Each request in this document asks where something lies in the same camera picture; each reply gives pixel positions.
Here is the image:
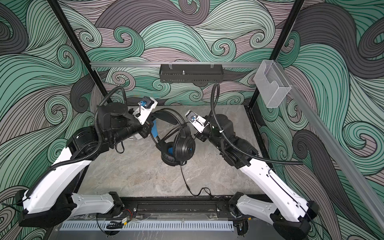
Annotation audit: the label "black corrugated conduit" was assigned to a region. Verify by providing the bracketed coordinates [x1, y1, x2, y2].
[26, 86, 128, 197]
[210, 83, 304, 166]

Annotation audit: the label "black corrugated left conduit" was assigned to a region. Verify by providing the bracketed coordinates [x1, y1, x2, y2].
[26, 86, 128, 197]

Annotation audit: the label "black frame post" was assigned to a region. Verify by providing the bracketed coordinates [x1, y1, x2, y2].
[249, 1, 304, 109]
[48, 1, 108, 113]

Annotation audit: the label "black corrugated right conduit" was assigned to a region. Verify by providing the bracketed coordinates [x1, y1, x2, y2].
[210, 83, 304, 166]

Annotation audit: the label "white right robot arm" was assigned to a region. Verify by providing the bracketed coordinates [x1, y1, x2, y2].
[188, 114, 320, 240]

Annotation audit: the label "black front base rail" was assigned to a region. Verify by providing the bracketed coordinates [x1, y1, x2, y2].
[121, 196, 244, 218]

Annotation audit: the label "white slotted cable duct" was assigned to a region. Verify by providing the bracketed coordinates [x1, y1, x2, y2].
[59, 220, 235, 232]

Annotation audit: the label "white headphones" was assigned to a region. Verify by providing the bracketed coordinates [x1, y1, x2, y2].
[129, 133, 143, 141]

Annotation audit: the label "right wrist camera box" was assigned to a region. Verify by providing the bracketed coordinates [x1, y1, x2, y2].
[185, 110, 209, 133]

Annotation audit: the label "black gaming headphones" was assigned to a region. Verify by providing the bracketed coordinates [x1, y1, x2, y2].
[150, 108, 196, 167]

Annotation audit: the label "black right rear frame post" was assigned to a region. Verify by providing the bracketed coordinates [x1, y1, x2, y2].
[249, 1, 304, 109]

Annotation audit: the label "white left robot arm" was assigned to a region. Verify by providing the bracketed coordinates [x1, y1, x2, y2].
[15, 98, 158, 228]

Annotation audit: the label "black left rear frame post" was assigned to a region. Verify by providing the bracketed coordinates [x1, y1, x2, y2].
[48, 1, 108, 113]

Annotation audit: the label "black perforated wall tray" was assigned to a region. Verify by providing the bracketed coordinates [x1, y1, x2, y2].
[159, 64, 224, 84]

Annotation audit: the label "clear plastic wall bin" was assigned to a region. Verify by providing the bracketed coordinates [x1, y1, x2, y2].
[254, 60, 292, 108]

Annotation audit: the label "aluminium right rail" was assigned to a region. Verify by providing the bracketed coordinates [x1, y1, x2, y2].
[273, 61, 384, 230]

